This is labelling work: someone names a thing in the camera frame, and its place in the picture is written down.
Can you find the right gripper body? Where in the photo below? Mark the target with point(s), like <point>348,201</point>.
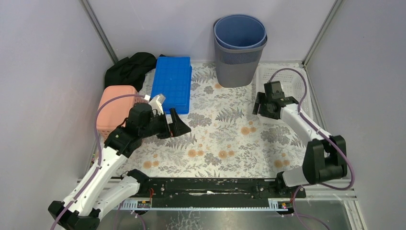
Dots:
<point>263,109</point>

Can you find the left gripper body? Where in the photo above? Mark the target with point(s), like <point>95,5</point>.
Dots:
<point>169,126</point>

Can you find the white plastic basket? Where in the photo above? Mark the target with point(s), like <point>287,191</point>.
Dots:
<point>292,84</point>

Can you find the pink plastic basket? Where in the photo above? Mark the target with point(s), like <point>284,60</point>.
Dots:
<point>114,113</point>

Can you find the blue divided plastic tray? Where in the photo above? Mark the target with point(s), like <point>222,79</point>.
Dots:
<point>172,79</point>

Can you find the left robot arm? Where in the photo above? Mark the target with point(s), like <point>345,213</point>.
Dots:
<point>108,158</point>

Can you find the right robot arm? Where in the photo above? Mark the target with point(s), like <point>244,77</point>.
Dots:
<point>324,155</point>

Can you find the floral table mat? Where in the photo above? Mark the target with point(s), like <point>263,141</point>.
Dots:
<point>226,140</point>

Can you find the grey waste bin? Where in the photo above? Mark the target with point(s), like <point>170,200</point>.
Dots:
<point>236,67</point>

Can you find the black cloth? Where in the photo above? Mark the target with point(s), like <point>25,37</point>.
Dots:
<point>130,70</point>

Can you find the blue inner bucket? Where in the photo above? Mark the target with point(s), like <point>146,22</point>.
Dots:
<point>239,31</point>

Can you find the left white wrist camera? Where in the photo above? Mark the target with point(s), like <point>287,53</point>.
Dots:
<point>156,102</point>

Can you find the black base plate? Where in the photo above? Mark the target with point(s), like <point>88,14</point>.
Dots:
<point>214,193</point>

